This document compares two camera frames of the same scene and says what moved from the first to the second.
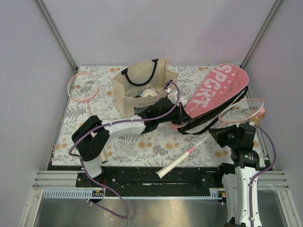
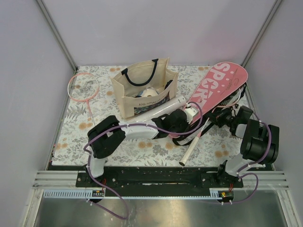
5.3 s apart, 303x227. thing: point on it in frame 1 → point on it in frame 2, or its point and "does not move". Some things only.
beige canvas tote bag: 143,84 does not move
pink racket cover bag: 226,83 does not move
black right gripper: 218,134 → 218,116
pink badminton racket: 239,111 → 232,100
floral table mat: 93,93 does not move
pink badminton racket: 84,87 does not move
